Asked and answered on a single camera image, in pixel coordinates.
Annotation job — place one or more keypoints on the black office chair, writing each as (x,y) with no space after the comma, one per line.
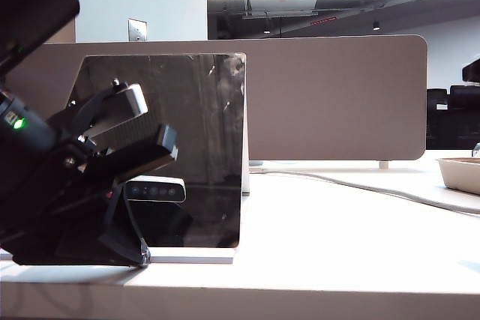
(437,121)
(465,121)

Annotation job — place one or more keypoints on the black bulky background object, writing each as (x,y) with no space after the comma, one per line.
(472,70)

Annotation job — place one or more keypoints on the silver wall switch plate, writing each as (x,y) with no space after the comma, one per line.
(137,30)

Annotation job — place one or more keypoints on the beige paper tray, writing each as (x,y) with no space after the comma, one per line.
(463,179)

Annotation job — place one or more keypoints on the brown desk divider panel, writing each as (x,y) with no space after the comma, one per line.
(337,102)

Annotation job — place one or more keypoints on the square mirror with white base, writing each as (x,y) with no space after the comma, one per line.
(210,147)

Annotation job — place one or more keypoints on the black pendant lamp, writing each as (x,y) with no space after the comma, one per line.
(376,26)
(266,30)

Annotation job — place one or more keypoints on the small bluish grey object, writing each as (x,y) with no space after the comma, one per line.
(477,150)

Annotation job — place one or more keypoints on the red ceiling sign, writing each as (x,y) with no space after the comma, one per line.
(323,21)

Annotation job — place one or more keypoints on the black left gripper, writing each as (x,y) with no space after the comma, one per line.
(93,166)

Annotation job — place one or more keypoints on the white divider foot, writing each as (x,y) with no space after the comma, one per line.
(384,165)

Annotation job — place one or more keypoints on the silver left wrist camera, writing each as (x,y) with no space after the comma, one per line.
(135,99)

